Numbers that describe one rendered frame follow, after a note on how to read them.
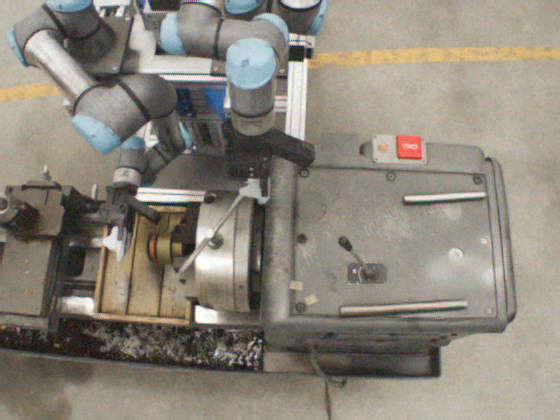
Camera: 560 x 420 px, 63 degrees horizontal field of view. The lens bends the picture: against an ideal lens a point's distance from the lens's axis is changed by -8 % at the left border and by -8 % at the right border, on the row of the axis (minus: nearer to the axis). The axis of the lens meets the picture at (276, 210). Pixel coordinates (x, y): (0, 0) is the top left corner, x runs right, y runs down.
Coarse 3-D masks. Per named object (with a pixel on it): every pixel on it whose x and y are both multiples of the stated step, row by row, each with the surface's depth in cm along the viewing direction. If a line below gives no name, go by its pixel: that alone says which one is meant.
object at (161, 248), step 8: (160, 232) 128; (168, 232) 128; (152, 240) 126; (160, 240) 125; (168, 240) 125; (152, 248) 125; (160, 248) 125; (168, 248) 124; (176, 248) 126; (184, 248) 131; (152, 256) 126; (160, 256) 125; (168, 256) 125; (176, 256) 126; (184, 256) 130
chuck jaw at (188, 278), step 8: (176, 264) 125; (192, 264) 125; (176, 272) 127; (184, 272) 124; (192, 272) 124; (184, 280) 124; (192, 280) 123; (192, 288) 122; (192, 296) 121; (208, 304) 121
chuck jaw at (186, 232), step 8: (208, 200) 121; (192, 208) 120; (184, 216) 125; (192, 216) 121; (184, 224) 122; (192, 224) 122; (176, 232) 124; (184, 232) 124; (192, 232) 123; (176, 240) 125; (184, 240) 125; (192, 240) 125
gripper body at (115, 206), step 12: (108, 192) 134; (120, 192) 133; (132, 192) 135; (108, 204) 130; (120, 204) 129; (108, 216) 129; (120, 216) 128; (132, 216) 133; (108, 228) 134; (132, 228) 133
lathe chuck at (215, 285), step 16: (208, 192) 123; (224, 192) 123; (208, 208) 117; (224, 208) 117; (208, 224) 114; (224, 224) 114; (224, 240) 113; (208, 256) 113; (224, 256) 113; (208, 272) 113; (224, 272) 113; (208, 288) 115; (224, 288) 115; (224, 304) 119
